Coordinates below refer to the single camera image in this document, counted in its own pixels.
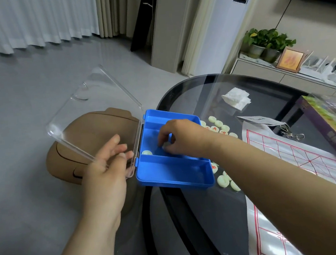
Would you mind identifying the white router with antennas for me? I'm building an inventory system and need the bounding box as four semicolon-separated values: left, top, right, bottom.
297;49;336;90

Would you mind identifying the person's right hand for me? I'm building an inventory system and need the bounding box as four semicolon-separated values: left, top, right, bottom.
155;115;220;164

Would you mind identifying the red grid chessboard sheet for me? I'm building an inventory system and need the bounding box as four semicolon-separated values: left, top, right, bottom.
235;118;336;255

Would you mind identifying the wooden picture frame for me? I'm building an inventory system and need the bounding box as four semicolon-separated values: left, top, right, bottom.
274;46;306;75

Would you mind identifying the white low cabinet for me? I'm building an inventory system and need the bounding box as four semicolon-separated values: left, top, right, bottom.
228;43;336;111

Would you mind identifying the blue box with clear lid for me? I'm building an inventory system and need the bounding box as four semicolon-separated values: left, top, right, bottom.
40;54;216;206

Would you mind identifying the person's left forearm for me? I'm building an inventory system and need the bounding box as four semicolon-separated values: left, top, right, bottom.
35;207;130;255

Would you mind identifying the white paper slip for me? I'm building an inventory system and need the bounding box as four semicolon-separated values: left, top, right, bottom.
236;111;285;130

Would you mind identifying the white sheer curtain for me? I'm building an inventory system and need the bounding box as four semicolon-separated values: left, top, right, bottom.
0;0;102;62

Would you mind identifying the person's left hand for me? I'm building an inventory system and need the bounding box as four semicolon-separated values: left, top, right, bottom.
76;132;141;228

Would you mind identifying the white tower air conditioner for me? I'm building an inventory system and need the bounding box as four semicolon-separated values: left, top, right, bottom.
174;0;271;79

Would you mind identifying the potted green plant dark pot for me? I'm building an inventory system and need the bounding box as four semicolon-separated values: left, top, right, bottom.
258;26;299;64

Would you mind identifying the person's right forearm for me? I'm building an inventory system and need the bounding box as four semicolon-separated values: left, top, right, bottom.
209;123;336;255

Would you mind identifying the white crumpled tissue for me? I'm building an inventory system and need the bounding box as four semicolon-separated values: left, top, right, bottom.
221;86;253;113

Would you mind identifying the purple game box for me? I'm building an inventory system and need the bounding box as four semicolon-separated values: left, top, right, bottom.
295;91;336;176

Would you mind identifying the potted green plant grey pot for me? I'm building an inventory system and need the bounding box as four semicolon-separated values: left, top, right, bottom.
240;27;270;61

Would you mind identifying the brown round stool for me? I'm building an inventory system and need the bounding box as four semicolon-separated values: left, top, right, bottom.
41;104;147;190

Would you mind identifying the group of pale chess pieces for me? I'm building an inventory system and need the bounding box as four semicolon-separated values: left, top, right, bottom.
199;113;245;195

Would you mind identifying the beige curtain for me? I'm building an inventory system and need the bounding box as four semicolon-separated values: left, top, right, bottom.
95;0;150;42

